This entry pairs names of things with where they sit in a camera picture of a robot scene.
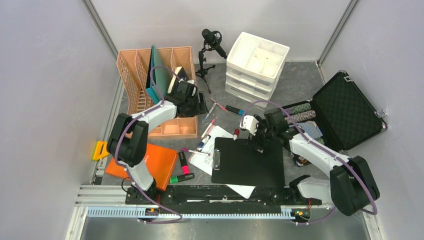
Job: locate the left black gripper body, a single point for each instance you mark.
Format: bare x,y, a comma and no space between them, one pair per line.
194,108

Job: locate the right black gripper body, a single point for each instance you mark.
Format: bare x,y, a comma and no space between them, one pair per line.
263,135

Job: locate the dark blue hardcover book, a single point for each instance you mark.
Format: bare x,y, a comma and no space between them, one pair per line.
181,76

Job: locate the black clipboard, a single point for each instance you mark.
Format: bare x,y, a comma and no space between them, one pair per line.
236,163

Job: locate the teal notebook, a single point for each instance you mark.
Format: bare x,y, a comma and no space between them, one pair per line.
150,89

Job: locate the peach plastic file organizer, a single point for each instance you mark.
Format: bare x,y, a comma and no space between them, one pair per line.
133,66

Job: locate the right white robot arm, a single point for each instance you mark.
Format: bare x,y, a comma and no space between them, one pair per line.
350,186

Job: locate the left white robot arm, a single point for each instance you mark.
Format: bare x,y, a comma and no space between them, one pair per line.
128,139

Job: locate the clear barrel pen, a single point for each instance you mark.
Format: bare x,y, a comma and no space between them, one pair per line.
209,112

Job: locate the pink thin pen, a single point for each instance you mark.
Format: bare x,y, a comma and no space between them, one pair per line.
219,105

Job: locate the pink white marker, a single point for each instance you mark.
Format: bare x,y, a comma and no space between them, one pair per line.
207,129

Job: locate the blue highlighter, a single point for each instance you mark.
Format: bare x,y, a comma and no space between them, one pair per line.
234,110

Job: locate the green file folder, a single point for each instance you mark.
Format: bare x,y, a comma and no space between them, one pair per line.
161,76

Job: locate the blue cap white marker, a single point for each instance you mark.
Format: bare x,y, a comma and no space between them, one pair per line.
203,143

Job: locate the magenta marker pen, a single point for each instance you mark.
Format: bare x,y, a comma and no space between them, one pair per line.
195,152

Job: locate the white plastic drawer unit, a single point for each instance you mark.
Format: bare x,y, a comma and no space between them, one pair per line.
253,68

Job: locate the orange book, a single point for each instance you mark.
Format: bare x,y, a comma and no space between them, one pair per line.
160,162

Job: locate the black open carrying case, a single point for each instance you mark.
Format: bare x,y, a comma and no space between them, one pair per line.
344,115

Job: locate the green highlighter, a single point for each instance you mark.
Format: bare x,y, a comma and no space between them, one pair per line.
181,178

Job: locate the yellow orange block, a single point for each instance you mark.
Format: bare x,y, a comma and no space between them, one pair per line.
100,151

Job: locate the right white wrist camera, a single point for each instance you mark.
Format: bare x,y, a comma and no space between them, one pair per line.
249,123

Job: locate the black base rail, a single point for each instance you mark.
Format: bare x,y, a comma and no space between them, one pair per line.
221,199

